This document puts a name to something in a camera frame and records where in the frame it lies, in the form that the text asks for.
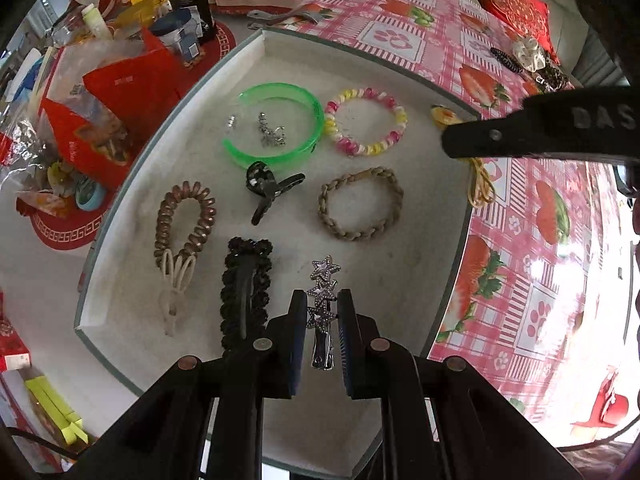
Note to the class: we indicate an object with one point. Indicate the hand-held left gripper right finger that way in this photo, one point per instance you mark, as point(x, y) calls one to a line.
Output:
point(347, 345)

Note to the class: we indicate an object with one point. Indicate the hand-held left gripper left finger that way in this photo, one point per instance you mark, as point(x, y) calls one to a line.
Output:
point(295, 340)

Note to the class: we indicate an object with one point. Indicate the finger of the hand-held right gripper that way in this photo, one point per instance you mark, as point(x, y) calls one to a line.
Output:
point(540, 130)

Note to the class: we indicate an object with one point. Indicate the silver star hair clip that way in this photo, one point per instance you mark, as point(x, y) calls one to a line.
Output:
point(322, 280)

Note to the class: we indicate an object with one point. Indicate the black lace hair clip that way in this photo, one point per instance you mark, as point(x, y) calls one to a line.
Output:
point(232, 285)

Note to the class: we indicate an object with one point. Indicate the beige bunny hair clip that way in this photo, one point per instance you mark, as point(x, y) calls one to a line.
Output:
point(170, 300)

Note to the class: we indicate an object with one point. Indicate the black claw hair clip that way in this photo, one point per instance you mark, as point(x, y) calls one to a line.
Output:
point(265, 185)

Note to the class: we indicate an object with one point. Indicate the leopard print scrunchie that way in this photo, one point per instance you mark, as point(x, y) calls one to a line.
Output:
point(552, 77)

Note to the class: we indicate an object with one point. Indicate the white dotted scrunchie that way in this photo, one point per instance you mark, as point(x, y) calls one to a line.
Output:
point(530, 55)

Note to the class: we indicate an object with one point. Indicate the red patterned square cushion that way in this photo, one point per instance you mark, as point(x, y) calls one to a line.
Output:
point(520, 5)

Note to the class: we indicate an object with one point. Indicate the strawberry print tablecloth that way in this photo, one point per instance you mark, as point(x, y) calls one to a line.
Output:
point(525, 310)

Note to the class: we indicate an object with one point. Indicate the yellow green box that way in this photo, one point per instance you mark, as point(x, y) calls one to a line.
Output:
point(55, 407)

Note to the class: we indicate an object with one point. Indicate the green translucent bangle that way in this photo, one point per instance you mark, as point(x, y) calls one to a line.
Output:
point(270, 91)

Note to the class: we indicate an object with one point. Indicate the teal round tin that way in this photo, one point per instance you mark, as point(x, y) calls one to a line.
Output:
point(90, 195)

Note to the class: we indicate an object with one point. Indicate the red round mat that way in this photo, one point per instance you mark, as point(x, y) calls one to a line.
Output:
point(65, 232)
point(215, 45)

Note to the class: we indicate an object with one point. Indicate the metal table clamp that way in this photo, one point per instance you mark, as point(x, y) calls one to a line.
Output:
point(290, 15)

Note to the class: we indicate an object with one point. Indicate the red white box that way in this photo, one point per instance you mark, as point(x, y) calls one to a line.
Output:
point(12, 340)

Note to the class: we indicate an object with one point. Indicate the red paper bag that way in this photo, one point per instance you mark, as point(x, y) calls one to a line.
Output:
point(135, 85)

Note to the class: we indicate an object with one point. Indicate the white tube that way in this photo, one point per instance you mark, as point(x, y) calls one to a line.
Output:
point(97, 20)

